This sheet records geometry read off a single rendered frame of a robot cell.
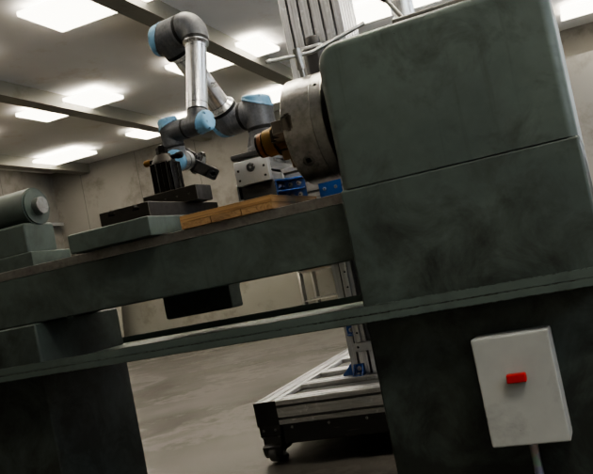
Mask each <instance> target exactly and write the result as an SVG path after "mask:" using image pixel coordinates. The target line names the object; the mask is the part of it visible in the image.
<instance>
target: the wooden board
mask: <svg viewBox="0 0 593 474"><path fill-rule="evenodd" d="M311 199H316V197H314V196H289V195H267V196H263V197H257V198H252V199H248V200H244V201H240V202H236V203H233V204H229V205H225V206H221V207H217V208H214V209H210V210H206V211H201V212H197V213H191V214H187V215H183V216H180V221H181V226H182V229H192V228H195V227H199V226H203V225H208V224H212V223H215V222H219V221H223V220H228V219H232V218H235V217H239V216H244V215H248V214H252V213H258V212H263V211H267V210H271V209H275V208H279V207H283V206H287V205H291V204H295V203H299V202H303V201H307V200H311Z"/></svg>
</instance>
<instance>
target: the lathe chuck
mask: <svg viewBox="0 0 593 474"><path fill-rule="evenodd" d="M312 76H313V74H310V75H307V76H304V77H301V78H297V79H295V80H292V81H288V82H287V83H285V85H284V86H283V88H282V91H281V94H280V117H281V118H283V117H285V115H286V114H288V115H289V116H290V115H291V121H292V126H293V128H291V131H289V132H288V131H287V130H283V135H284V138H285V142H286V145H287V148H288V150H289V153H290V155H291V157H292V160H293V162H294V164H295V166H296V168H297V170H298V172H299V173H300V174H301V176H302V177H303V178H304V179H305V180H306V181H307V182H309V183H311V184H319V183H323V182H330V181H334V180H338V179H341V178H340V177H338V176H337V175H335V174H334V173H333V171H332V170H331V169H330V168H329V166H328V164H327V162H326V160H325V158H324V156H323V154H322V152H321V150H320V148H319V145H318V143H317V140H316V137H315V133H314V130H313V123H312V119H311V113H310V106H309V85H310V81H311V79H312ZM305 156H311V157H312V158H313V159H314V163H313V164H312V165H310V166H309V165H306V164H305V163H304V162H303V158H304V157H305Z"/></svg>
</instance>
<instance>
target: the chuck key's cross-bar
mask: <svg viewBox="0 0 593 474"><path fill-rule="evenodd" d="M364 25H365V22H361V23H359V24H357V25H355V26H353V27H351V28H350V29H348V30H346V31H345V32H343V33H342V34H340V35H338V36H336V37H334V38H333V39H330V40H328V41H326V42H325V43H323V44H321V45H319V46H317V47H316V48H314V49H312V50H310V51H307V52H302V53H301V56H305V55H312V54H314V53H316V52H317V51H319V50H321V49H323V48H325V47H326V46H328V45H330V44H332V43H333V42H334V41H336V40H339V39H341V38H342V37H344V36H346V35H348V34H350V33H351V32H353V31H355V30H357V29H359V28H360V27H362V26H364ZM295 57H296V55H286V56H282V57H277V58H273V59H268V60H266V61H265V64H271V63H275V62H280V61H283V60H288V59H292V58H295Z"/></svg>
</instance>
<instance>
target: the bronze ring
mask: <svg viewBox="0 0 593 474"><path fill-rule="evenodd" d="M269 130H271V127H270V129H267V130H264V131H262V132H261V133H259V134H257V135H255V136H254V146H255V149H256V151H257V152H258V154H259V155H260V157H262V158H266V157H269V156H270V157H274V156H277V155H282V154H281V151H282V150H284V149H287V145H286V142H282V143H279V144H273V143H271V138H270V132H269Z"/></svg>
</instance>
